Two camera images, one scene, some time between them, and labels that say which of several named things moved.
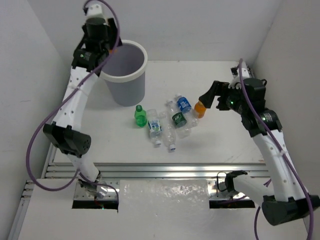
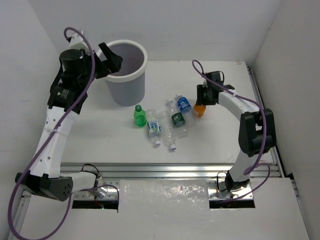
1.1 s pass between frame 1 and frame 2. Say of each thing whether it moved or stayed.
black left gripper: moved
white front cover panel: stayed
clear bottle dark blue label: stayed
